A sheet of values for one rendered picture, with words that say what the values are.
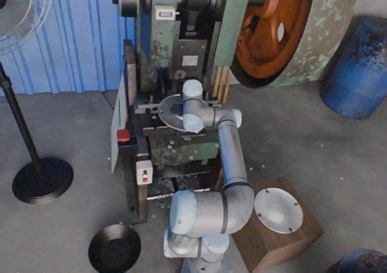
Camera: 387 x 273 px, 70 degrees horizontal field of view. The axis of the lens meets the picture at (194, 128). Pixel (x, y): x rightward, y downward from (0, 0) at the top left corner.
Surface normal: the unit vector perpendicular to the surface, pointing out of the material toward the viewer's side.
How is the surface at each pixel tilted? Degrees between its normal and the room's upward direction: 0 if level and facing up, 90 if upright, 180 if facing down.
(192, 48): 90
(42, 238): 0
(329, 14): 77
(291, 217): 0
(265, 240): 0
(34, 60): 90
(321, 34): 85
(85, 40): 90
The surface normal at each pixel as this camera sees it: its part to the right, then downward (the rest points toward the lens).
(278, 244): 0.14, -0.71
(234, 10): 0.26, 0.70
